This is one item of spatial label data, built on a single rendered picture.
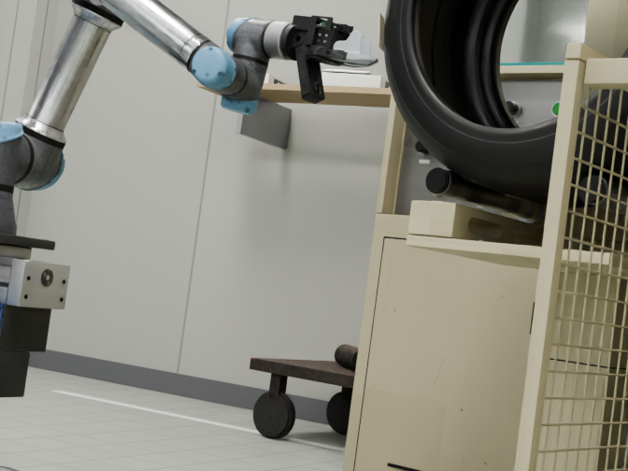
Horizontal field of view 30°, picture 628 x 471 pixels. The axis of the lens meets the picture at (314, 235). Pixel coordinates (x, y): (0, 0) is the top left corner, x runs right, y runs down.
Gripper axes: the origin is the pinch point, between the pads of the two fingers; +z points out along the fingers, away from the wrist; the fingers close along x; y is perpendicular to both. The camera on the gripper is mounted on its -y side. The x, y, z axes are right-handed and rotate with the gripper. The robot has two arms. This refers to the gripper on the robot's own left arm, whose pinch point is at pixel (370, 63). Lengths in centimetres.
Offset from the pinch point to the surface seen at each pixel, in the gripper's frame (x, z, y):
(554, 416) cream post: 28, 40, -57
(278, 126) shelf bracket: 305, -281, 6
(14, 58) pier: 267, -468, 15
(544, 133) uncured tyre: -12.7, 45.6, -9.1
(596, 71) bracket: -57, 74, -6
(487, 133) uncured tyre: -12.9, 35.7, -10.6
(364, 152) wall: 325, -235, 3
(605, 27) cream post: 28.2, 31.1, 17.0
